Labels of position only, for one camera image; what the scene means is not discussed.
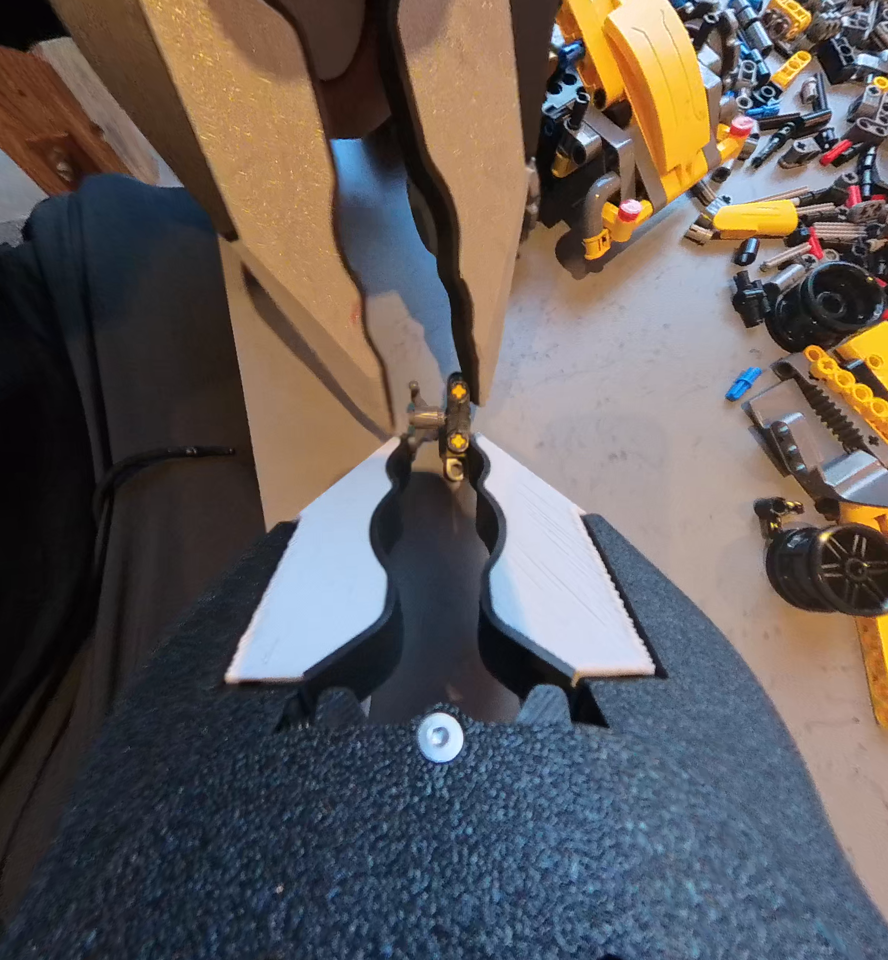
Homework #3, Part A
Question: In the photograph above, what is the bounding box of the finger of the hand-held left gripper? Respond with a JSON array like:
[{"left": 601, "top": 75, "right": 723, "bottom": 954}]
[
  {"left": 138, "top": 0, "right": 394, "bottom": 438},
  {"left": 390, "top": 0, "right": 536, "bottom": 408}
]

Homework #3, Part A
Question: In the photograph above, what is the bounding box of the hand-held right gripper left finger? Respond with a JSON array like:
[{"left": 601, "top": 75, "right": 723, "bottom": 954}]
[{"left": 223, "top": 438, "right": 407, "bottom": 725}]

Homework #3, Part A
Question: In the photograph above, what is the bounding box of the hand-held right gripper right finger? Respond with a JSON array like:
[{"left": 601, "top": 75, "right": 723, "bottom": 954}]
[{"left": 474, "top": 433, "right": 656, "bottom": 719}]

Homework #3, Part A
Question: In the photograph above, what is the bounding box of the black beam with yellow pins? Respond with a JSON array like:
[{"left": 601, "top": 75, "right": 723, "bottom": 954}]
[{"left": 440, "top": 375, "right": 476, "bottom": 481}]

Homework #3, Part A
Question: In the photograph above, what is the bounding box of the yellow toy vehicle assembly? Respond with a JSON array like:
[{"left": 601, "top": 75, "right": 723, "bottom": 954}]
[{"left": 537, "top": 0, "right": 760, "bottom": 260}]

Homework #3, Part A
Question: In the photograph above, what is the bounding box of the grey desk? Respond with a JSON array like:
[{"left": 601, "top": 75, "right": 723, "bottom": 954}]
[{"left": 219, "top": 0, "right": 888, "bottom": 939}]

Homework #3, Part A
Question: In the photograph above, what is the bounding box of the wooden beam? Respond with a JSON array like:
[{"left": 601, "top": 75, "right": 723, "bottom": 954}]
[{"left": 0, "top": 37, "right": 163, "bottom": 198}]

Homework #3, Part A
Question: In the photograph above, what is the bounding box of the person's leg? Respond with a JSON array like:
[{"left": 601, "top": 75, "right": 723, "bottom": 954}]
[{"left": 24, "top": 176, "right": 265, "bottom": 826}]

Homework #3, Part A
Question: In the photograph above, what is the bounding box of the black angled connector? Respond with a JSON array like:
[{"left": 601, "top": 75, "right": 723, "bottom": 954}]
[{"left": 753, "top": 496, "right": 805, "bottom": 537}]

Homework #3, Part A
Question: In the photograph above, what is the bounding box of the grey digger bucket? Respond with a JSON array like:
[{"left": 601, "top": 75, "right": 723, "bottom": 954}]
[{"left": 742, "top": 352, "right": 888, "bottom": 507}]

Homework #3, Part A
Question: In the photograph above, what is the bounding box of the black spoked wheel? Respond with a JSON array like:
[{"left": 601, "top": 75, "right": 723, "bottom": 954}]
[{"left": 765, "top": 523, "right": 888, "bottom": 618}]

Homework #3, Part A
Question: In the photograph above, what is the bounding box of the pile of mixed small pieces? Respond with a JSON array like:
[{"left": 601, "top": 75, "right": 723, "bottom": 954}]
[{"left": 684, "top": 0, "right": 888, "bottom": 331}]

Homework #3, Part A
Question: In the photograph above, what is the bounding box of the plain black tyre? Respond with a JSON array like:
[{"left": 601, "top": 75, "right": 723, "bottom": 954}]
[{"left": 765, "top": 262, "right": 886, "bottom": 352}]

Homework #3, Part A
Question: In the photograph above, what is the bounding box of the thin black cable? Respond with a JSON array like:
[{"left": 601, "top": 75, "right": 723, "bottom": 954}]
[{"left": 95, "top": 446, "right": 238, "bottom": 526}]

